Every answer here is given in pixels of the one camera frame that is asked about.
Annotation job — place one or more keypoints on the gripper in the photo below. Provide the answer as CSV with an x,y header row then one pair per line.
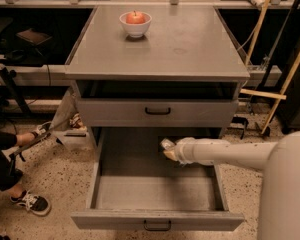
x,y
183,151

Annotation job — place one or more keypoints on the crushed redbull can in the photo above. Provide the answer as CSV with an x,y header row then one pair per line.
x,y
167,144

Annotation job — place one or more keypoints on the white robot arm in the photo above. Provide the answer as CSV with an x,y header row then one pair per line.
x,y
279,210

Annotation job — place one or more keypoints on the open grey middle drawer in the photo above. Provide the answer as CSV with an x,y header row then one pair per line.
x,y
133,181

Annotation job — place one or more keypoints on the grey drawer cabinet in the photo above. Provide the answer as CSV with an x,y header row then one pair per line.
x,y
185,55

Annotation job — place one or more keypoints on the closed grey upper drawer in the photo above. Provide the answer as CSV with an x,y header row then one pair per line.
x,y
130,113

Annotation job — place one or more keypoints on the white ceramic bowl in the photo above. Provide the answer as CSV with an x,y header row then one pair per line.
x,y
135,30

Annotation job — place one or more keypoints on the black and white sneaker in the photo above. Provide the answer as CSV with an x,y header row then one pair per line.
x,y
33,203

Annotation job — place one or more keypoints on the red apple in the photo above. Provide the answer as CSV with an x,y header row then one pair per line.
x,y
135,17

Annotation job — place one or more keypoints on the black grabber stick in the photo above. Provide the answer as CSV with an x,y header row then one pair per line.
x,y
19,151

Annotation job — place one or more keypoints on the person's black trouser leg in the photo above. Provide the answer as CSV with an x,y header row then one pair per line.
x,y
7,140

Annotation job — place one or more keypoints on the dark stool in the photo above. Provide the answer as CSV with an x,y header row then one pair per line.
x,y
33,37

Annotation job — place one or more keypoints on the wooden stick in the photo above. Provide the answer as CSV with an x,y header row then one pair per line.
x,y
257,30

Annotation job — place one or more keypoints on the black drawer handle upper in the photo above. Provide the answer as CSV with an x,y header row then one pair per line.
x,y
157,112

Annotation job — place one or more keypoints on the black drawer handle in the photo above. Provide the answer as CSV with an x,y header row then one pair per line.
x,y
157,112
157,227

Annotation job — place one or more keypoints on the black drawer handle lower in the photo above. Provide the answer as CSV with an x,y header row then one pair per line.
x,y
157,227

